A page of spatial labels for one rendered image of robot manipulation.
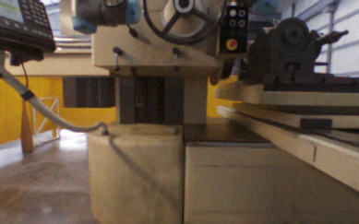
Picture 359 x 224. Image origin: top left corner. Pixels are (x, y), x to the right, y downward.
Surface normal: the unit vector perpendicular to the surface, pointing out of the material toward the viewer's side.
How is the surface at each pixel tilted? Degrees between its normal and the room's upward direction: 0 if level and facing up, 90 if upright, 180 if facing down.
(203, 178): 90
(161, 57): 90
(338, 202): 90
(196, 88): 90
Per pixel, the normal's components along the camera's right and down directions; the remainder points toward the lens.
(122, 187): -0.07, 0.10
